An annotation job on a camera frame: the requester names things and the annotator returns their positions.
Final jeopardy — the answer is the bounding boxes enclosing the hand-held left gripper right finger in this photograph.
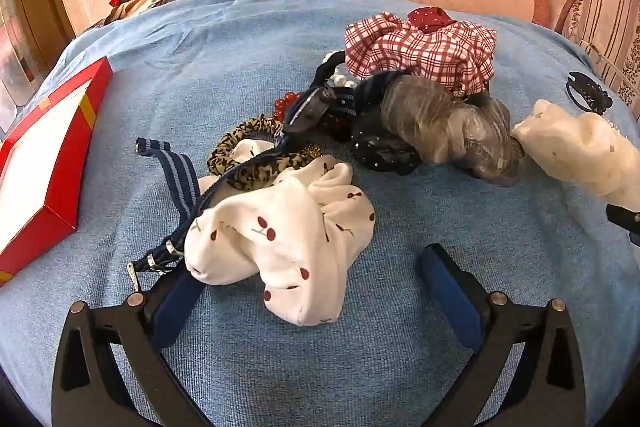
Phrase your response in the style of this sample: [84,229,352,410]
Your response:
[419,243,586,427]

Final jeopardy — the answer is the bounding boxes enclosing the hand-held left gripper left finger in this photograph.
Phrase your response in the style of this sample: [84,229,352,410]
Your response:
[51,269,211,427]

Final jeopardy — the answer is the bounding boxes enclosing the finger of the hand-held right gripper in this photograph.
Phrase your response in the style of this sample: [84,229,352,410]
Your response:
[606,203,640,249]

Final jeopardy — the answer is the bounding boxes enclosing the cream scrunchie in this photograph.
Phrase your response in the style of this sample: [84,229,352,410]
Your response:
[510,98,640,210]

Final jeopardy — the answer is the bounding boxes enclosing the navy striped strap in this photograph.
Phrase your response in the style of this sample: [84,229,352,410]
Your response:
[126,136,286,280]

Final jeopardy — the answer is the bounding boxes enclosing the white cherry print scrunchie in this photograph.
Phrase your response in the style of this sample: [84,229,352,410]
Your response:
[184,139,376,327]

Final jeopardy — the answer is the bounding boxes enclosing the grey sheer scrunchie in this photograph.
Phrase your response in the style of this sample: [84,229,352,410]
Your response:
[378,74,526,188]

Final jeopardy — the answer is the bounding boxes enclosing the leopard print hair tie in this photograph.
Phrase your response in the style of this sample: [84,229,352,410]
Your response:
[206,116,323,192]

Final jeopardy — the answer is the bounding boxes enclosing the red cardboard box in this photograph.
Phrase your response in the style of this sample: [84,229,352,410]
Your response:
[0,56,114,288]

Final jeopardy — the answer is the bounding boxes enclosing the red plaid scrunchie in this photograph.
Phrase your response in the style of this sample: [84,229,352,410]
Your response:
[345,13,498,100]

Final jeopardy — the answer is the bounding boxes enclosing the blue blanket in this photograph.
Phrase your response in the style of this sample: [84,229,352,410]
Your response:
[0,0,640,427]

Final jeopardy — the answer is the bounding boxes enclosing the black dotted scrunchie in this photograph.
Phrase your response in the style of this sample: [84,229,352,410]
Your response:
[347,114,421,175]

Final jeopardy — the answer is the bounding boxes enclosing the striped floral cushion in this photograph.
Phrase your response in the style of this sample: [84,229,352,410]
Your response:
[555,0,640,108]

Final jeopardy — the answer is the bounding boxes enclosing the navy ribbon hair clip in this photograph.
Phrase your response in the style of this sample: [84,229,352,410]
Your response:
[282,72,401,148]

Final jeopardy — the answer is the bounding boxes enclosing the dark red dotted scrunchie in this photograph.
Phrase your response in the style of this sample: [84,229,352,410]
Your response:
[406,6,458,32]

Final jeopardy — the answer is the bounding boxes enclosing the wooden glass door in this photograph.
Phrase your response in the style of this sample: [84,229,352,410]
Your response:
[0,0,71,132]

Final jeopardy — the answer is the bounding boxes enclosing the black ornament hair tie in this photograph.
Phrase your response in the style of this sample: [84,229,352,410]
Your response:
[566,71,631,138]

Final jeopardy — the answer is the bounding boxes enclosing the white pearl bracelet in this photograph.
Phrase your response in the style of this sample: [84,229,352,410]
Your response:
[322,52,361,90]

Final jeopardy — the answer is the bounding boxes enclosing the red bead bracelet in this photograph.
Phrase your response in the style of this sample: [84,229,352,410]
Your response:
[272,91,301,120]

